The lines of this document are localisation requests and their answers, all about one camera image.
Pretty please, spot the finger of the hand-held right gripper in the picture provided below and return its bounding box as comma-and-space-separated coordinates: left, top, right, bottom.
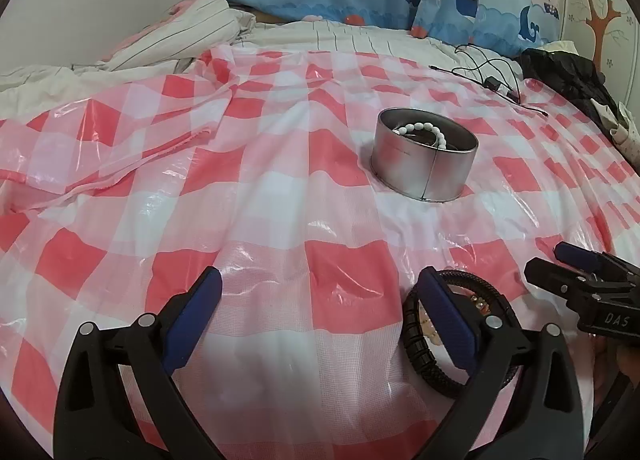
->
555, 241, 640, 286
524, 257, 601, 304

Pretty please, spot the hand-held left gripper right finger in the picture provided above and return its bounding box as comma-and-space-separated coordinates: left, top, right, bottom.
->
417, 266, 596, 460

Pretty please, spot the round metal tin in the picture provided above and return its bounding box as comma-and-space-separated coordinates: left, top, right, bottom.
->
370, 107, 479, 203

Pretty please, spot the black braided bracelet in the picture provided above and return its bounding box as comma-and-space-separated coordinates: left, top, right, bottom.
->
402, 270, 518, 398

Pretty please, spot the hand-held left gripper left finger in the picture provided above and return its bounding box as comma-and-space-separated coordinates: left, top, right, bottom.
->
52, 266, 223, 460

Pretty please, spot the white bead bracelet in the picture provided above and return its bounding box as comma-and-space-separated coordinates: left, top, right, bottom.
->
392, 121, 448, 151

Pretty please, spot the white striped duvet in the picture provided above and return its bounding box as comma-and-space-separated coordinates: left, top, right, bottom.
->
0, 0, 526, 106

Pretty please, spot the patterned light cloth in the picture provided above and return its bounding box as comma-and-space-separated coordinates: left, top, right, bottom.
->
607, 100, 640, 163

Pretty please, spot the black cable with adapter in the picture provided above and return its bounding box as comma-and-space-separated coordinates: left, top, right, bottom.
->
430, 65, 501, 89
455, 42, 551, 117

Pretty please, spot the black cloth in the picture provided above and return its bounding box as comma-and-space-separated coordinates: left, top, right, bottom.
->
517, 47, 640, 161

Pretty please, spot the red white checked plastic sheet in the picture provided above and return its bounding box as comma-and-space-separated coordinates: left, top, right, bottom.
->
0, 45, 640, 460

